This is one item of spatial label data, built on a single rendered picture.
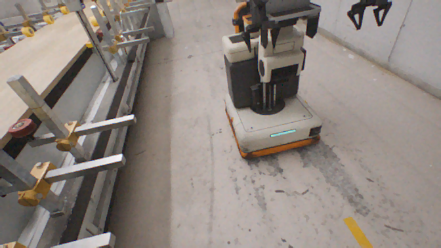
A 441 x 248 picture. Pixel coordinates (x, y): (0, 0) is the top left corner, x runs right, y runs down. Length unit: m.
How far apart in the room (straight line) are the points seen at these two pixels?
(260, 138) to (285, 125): 0.20
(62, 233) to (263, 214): 1.05
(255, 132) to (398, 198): 0.95
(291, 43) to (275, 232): 1.09
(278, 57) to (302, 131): 0.61
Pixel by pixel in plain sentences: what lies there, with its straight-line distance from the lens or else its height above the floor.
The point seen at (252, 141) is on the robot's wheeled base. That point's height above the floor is 0.24.
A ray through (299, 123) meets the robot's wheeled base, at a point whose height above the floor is 0.28.
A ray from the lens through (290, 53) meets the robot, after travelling 1.34.
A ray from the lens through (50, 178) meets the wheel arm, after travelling 0.90.
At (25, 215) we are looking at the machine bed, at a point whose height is 0.64.
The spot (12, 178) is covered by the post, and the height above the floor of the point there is 0.92.
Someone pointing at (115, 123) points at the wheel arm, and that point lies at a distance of 1.00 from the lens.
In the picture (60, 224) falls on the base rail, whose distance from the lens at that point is 0.96.
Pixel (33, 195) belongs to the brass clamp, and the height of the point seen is 0.85.
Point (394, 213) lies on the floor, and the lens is 1.69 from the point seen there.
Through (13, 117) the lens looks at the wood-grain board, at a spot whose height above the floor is 0.90.
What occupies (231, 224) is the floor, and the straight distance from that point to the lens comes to 1.48.
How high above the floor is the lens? 1.34
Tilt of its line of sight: 40 degrees down
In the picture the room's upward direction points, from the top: 10 degrees counter-clockwise
